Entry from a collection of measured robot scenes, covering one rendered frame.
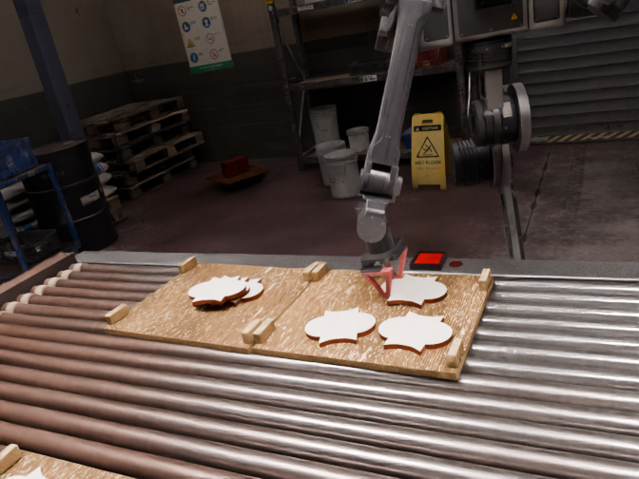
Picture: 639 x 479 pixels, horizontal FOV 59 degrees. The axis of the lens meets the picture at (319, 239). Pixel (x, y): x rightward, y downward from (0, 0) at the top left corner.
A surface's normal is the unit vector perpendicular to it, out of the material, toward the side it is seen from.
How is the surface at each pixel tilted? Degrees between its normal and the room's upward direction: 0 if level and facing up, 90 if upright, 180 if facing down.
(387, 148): 81
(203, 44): 90
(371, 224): 88
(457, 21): 90
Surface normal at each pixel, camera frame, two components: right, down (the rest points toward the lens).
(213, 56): -0.41, 0.41
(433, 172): -0.51, 0.21
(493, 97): -0.08, 0.39
